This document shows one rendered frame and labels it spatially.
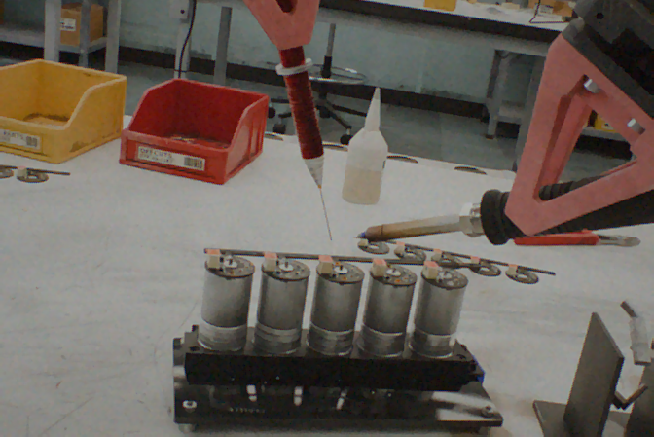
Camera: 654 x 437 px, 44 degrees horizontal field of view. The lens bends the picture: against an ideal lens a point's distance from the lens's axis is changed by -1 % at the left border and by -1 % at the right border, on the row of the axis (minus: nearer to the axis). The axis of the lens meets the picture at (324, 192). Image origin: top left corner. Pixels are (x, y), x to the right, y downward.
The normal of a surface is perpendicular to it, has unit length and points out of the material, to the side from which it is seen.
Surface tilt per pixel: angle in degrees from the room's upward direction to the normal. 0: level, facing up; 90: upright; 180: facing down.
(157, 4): 90
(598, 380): 90
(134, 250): 0
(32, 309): 0
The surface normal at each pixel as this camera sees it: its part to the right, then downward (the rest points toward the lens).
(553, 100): -0.71, 0.42
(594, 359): -0.99, -0.14
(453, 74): -0.11, 0.30
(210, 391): 0.14, -0.94
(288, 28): 0.26, 0.48
